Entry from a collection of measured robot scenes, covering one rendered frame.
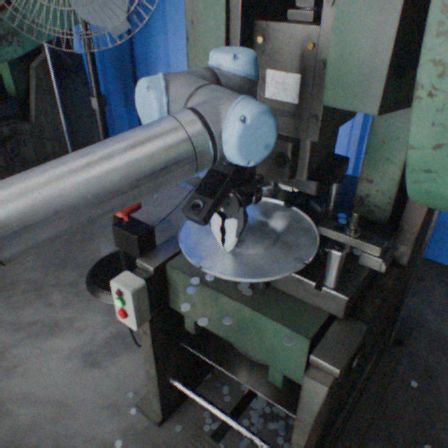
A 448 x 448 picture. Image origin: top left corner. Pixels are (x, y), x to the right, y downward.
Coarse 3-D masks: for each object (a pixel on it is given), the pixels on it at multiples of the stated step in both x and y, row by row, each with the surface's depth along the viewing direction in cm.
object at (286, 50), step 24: (264, 24) 71; (288, 24) 69; (312, 24) 67; (264, 48) 73; (288, 48) 71; (312, 48) 68; (264, 72) 76; (288, 72) 73; (312, 72) 70; (264, 96) 78; (288, 96) 75; (288, 120) 77; (288, 144) 76; (312, 144) 77; (264, 168) 82; (288, 168) 79; (312, 168) 80
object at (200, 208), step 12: (216, 168) 68; (228, 168) 67; (204, 180) 67; (216, 180) 67; (228, 180) 66; (192, 192) 67; (204, 192) 66; (216, 192) 66; (192, 204) 66; (204, 204) 65; (216, 204) 66; (192, 216) 65; (204, 216) 64
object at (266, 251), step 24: (264, 216) 89; (288, 216) 89; (192, 240) 82; (216, 240) 82; (240, 240) 81; (264, 240) 81; (288, 240) 82; (312, 240) 82; (216, 264) 76; (240, 264) 76; (264, 264) 76; (288, 264) 76
